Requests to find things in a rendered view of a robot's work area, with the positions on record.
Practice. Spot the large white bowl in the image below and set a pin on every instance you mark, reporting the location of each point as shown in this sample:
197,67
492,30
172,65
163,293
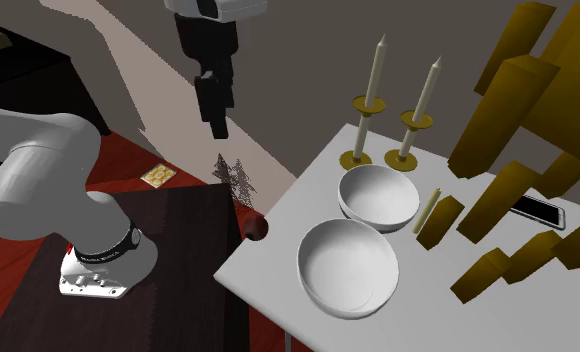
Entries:
343,268

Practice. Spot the yellow patterned square tile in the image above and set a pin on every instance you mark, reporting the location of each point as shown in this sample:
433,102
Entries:
159,174

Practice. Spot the white table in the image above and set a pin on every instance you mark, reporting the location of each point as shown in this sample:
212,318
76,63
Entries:
431,312

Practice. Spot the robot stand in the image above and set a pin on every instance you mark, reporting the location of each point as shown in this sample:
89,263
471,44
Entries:
187,273

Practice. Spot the tall gold candlestick with candle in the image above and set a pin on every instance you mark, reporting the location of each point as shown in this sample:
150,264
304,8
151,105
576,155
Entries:
368,105

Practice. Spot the loose cream candle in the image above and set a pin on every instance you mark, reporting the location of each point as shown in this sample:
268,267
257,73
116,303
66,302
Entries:
426,210

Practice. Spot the small white bowl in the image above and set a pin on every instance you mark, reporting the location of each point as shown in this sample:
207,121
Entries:
375,195

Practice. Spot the dark red round pot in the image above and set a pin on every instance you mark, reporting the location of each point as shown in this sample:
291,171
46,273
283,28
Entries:
256,228

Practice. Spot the short gold candlestick with candle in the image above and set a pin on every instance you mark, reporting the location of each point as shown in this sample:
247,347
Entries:
415,119

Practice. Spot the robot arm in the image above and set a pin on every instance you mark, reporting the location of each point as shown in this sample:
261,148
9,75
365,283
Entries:
41,180

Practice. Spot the dry brown plant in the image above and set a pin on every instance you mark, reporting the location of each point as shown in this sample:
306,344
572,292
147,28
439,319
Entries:
232,179

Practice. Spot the black smartphone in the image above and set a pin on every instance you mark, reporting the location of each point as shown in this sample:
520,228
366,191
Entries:
538,210

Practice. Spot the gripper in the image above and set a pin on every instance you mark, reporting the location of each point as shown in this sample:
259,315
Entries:
206,41

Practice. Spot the black cabinet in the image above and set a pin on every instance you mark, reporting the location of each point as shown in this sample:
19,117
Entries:
36,92

